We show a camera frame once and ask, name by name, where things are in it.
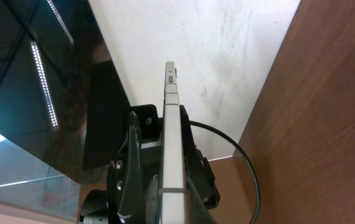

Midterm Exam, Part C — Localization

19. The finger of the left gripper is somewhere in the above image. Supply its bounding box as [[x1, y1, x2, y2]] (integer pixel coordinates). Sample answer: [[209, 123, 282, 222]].
[[184, 175, 217, 224], [118, 111, 143, 223]]

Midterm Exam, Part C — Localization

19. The black Galaxy flip smartphone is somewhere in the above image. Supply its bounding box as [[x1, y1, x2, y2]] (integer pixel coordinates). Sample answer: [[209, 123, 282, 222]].
[[159, 61, 187, 224]]

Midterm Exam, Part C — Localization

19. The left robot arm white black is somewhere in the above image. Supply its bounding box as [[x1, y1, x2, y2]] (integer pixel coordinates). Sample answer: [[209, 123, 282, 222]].
[[80, 105, 220, 223]]

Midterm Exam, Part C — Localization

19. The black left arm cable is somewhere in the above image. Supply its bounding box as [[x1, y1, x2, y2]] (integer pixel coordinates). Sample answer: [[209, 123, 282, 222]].
[[188, 120, 262, 224]]

